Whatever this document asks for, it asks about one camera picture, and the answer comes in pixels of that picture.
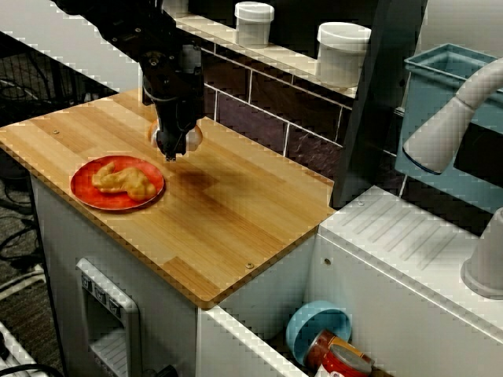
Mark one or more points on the white toy sink unit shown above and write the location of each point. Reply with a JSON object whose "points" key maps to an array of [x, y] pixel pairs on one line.
{"points": [[393, 243]]}

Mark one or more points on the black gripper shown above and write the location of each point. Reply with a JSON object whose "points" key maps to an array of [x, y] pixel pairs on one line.
{"points": [[177, 116]]}

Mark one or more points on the toy bread slice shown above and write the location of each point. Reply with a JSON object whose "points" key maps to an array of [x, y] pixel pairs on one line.
{"points": [[194, 139]]}

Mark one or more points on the wide dark upright panel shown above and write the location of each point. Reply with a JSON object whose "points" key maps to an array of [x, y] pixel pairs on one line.
{"points": [[373, 118]]}

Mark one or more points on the brown toy chicken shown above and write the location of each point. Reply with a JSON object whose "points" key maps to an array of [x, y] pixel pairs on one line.
{"points": [[129, 184]]}

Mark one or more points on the red plate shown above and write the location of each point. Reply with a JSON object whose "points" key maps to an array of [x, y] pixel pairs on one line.
{"points": [[84, 192]]}

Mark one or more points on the dark tiled backsplash ledge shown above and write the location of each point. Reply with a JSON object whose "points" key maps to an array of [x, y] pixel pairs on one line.
{"points": [[306, 106]]}

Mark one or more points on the small white lidded jar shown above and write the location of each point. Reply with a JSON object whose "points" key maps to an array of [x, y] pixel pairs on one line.
{"points": [[253, 27]]}

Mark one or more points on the grey toy faucet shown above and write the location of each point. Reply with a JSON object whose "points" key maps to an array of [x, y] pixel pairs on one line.
{"points": [[440, 133]]}

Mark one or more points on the aluminium frame rail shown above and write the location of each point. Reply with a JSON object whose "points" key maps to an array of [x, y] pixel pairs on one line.
{"points": [[12, 353]]}

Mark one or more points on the orange labelled tin can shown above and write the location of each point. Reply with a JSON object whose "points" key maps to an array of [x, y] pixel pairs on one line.
{"points": [[346, 359]]}

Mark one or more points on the teal plastic bin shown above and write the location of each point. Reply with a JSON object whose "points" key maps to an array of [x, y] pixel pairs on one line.
{"points": [[428, 98]]}

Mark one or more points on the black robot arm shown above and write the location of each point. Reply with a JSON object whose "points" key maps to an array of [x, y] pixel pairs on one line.
{"points": [[129, 31]]}

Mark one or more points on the red white tin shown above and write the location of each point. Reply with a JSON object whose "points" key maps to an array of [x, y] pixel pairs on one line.
{"points": [[326, 372]]}

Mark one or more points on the light blue bowl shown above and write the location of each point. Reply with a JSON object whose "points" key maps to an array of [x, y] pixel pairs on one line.
{"points": [[310, 318]]}

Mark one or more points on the white toy kitchen cabinet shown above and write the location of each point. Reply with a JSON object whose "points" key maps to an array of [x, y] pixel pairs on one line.
{"points": [[59, 235]]}

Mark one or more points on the large white lidded jar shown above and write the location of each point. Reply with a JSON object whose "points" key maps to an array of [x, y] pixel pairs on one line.
{"points": [[342, 59]]}

